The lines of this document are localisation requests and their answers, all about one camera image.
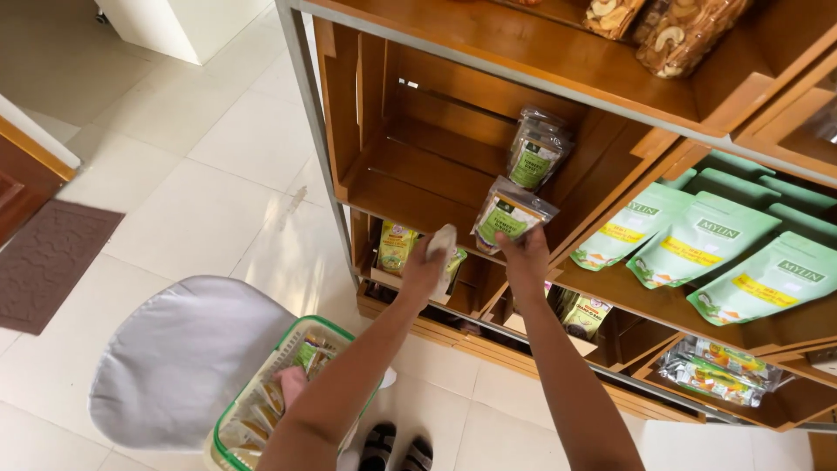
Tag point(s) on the clear colourful candy packet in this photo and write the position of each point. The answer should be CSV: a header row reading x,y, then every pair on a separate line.
x,y
709,383
735,358

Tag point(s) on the yellow snack packet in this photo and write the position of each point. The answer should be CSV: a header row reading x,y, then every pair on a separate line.
x,y
395,247

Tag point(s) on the large clear cashew pack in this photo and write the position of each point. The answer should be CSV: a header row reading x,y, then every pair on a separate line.
x,y
686,33

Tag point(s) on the wooden crate shelf rack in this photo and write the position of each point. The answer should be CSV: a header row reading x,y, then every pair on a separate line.
x,y
425,137

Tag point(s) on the green-rimmed white shopping basket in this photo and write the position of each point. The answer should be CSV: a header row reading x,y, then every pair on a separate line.
x,y
282,345

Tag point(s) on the black sandal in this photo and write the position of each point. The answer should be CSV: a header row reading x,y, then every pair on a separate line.
x,y
417,456
379,448

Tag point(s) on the small clear cashew pack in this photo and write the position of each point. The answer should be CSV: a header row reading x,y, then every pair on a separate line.
x,y
609,16

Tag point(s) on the white cleaning cloth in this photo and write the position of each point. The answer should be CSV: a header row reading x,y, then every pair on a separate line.
x,y
445,241

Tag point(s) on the brown doormat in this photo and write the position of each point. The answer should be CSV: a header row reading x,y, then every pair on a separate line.
x,y
49,261

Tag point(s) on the brown wooden door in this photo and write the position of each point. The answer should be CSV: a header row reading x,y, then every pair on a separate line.
x,y
23,183

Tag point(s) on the person's left fingers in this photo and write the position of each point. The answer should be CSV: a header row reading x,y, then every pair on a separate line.
x,y
435,245

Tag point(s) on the person's left hand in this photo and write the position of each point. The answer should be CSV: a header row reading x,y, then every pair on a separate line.
x,y
422,271

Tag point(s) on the row of green pouches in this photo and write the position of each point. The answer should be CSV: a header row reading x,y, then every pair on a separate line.
x,y
706,242

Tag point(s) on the grey cushioned seat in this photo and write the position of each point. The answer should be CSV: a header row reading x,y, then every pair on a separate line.
x,y
183,360

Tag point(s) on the yellow-green pouch with dark window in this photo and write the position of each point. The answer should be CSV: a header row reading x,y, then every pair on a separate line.
x,y
586,317

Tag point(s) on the heap of small yellow packets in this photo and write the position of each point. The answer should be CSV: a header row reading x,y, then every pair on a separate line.
x,y
261,412

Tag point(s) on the white cabinet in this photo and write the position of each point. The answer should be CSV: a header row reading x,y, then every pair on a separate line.
x,y
183,23

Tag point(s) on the green packet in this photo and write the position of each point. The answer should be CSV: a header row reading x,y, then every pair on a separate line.
x,y
456,261

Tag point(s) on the clear green-label snack packet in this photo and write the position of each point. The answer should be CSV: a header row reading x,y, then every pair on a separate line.
x,y
541,120
533,163
507,212

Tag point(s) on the person's right hand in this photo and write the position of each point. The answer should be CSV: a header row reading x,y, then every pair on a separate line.
x,y
526,268

